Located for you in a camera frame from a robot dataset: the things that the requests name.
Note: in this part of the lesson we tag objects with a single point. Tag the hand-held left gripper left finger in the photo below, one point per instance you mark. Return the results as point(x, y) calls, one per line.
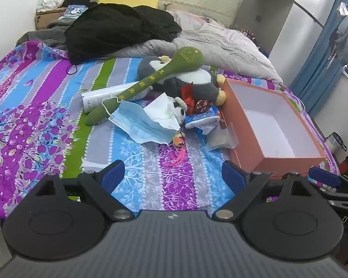
point(114, 175)

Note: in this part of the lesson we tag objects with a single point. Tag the hanging dark garment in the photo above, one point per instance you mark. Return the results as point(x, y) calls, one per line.
point(340, 43)

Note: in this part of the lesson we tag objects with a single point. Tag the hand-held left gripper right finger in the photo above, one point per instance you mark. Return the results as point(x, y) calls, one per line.
point(233, 176)

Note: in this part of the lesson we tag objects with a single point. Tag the pink pillow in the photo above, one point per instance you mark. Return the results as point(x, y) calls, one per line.
point(203, 18)

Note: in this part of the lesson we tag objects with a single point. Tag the colourful floral bed sheet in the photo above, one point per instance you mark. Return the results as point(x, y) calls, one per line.
point(46, 107)

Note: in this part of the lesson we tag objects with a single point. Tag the row of small bottles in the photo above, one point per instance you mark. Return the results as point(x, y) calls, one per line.
point(248, 32)

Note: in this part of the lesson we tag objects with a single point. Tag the small panda plush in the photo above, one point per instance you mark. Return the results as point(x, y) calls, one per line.
point(179, 111)

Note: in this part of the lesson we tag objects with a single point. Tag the blue tissue packet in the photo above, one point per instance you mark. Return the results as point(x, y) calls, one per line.
point(203, 118)

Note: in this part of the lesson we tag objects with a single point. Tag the white cloth pile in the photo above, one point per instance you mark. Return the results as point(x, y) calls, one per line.
point(48, 2)

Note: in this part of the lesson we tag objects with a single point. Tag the pink cardboard box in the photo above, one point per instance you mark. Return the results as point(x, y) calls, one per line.
point(258, 157)

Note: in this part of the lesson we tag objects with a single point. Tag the white tissue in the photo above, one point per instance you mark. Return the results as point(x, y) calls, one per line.
point(162, 107)

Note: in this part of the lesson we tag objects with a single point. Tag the white bucket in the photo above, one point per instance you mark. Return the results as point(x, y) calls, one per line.
point(335, 143)

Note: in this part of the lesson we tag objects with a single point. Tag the grey wardrobe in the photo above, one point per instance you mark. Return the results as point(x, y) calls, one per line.
point(261, 3)

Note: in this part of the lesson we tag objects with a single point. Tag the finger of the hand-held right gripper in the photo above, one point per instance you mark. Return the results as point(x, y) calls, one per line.
point(345, 199)
point(324, 176)

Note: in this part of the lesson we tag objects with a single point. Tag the white printed tube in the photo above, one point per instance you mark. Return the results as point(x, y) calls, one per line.
point(104, 95)

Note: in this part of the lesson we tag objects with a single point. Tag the blue face mask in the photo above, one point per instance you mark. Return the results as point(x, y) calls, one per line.
point(139, 124)

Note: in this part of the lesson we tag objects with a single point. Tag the light grey duvet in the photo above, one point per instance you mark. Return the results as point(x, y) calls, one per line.
point(220, 43)

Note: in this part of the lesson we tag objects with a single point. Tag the brown snack packet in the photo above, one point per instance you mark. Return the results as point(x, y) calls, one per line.
point(201, 105)

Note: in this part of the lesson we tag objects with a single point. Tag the clear plastic bag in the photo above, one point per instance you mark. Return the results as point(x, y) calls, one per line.
point(220, 139)

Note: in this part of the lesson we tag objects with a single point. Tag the dark grey blanket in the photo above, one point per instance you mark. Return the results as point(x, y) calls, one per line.
point(43, 36)

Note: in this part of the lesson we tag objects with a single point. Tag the pink feather toy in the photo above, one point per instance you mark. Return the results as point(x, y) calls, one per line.
point(178, 140)

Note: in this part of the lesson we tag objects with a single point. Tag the grey penguin plush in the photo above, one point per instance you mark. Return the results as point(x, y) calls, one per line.
point(203, 88)

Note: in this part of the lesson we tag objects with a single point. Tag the brown cardboard box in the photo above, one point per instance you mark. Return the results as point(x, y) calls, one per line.
point(46, 18)

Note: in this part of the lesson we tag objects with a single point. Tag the blue printed cushion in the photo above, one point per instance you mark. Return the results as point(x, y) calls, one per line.
point(75, 11)

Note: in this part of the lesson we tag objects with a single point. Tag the black jacket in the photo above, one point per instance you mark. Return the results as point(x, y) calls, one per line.
point(110, 29)

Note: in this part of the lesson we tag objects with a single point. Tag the blue curtain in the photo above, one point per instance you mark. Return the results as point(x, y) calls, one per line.
point(316, 63)

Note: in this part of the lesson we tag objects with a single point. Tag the green plush mallet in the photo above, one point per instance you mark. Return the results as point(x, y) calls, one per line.
point(188, 58)

